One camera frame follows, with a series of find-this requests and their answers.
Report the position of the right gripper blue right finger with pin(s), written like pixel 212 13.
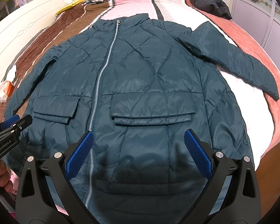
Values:
pixel 231 194

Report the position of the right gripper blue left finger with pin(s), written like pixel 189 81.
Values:
pixel 34 202

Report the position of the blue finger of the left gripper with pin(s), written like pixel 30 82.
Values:
pixel 15 130
pixel 9 122

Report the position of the teal quilted puffer jacket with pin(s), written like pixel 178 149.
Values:
pixel 137 84

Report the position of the person's left hand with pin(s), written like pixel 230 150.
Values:
pixel 5 174

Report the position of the orange white plastic bag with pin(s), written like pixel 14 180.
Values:
pixel 6 88

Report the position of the brown pink striped quilt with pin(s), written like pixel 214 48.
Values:
pixel 260 112

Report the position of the white bed headboard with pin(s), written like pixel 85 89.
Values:
pixel 17 29

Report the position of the yellow cloth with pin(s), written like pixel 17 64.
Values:
pixel 68 6

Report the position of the lilac wardrobe with ornament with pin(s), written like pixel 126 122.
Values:
pixel 261 19

